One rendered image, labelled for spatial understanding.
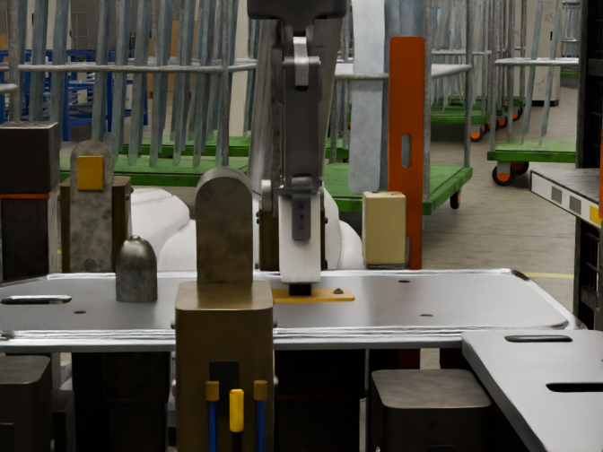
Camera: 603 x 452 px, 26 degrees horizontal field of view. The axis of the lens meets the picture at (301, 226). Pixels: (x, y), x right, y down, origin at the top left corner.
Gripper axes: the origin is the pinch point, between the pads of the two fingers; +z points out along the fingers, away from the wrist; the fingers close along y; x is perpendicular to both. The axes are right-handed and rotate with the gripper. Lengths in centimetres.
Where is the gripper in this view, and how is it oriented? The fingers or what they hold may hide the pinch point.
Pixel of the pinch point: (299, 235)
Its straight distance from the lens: 100.7
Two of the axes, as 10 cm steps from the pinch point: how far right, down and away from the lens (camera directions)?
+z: 0.1, 9.9, 1.5
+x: 10.0, -0.2, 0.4
